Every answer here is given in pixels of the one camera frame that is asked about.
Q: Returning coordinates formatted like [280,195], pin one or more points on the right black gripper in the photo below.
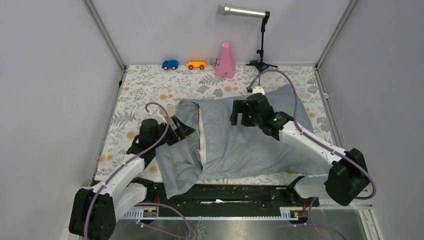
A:
[240,106]

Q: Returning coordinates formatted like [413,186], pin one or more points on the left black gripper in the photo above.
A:
[180,132]

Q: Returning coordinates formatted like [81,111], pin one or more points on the white pillow with yellow edge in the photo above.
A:
[202,139]

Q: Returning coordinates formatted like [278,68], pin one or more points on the blue pillowcase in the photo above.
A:
[232,151]

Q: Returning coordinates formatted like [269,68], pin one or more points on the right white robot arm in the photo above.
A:
[347,171]

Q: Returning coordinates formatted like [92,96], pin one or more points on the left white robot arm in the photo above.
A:
[97,209]

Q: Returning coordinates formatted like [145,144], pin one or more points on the black microphone stand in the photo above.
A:
[260,65]

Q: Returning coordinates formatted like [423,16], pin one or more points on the pink metronome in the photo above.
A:
[226,64]

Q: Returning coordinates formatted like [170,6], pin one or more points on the floral table cloth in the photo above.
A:
[146,86]

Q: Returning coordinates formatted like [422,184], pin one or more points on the blue toy car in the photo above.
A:
[170,64]

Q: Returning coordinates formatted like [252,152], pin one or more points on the orange toy car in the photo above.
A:
[196,65]

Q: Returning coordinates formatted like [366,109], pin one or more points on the silver microphone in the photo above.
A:
[228,10]

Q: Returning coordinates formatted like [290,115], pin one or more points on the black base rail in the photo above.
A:
[247,199]

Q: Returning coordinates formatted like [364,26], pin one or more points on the white slotted cable duct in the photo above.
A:
[274,214]

